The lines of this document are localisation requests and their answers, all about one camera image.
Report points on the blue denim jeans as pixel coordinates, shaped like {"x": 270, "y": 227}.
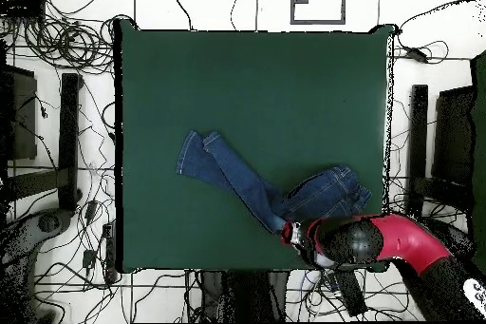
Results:
{"x": 243, "y": 179}

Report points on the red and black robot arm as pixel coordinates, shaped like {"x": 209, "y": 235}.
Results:
{"x": 402, "y": 236}

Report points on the flat black box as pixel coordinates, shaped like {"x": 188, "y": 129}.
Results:
{"x": 22, "y": 7}

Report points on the dark green table cloth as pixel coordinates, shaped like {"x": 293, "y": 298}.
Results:
{"x": 246, "y": 84}

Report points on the black stand foot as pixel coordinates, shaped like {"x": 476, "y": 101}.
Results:
{"x": 69, "y": 130}
{"x": 418, "y": 141}

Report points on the black power strip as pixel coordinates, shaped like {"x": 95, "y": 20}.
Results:
{"x": 110, "y": 251}

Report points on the dark box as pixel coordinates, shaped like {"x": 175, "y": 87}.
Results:
{"x": 453, "y": 137}
{"x": 22, "y": 118}

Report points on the green cloth sheet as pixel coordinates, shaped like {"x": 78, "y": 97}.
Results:
{"x": 479, "y": 187}

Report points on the black power adapter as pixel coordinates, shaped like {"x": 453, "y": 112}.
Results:
{"x": 417, "y": 54}
{"x": 89, "y": 258}

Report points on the grey office chair base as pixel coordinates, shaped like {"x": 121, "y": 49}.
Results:
{"x": 22, "y": 240}

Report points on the grey square frame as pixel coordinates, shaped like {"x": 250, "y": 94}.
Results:
{"x": 343, "y": 1}

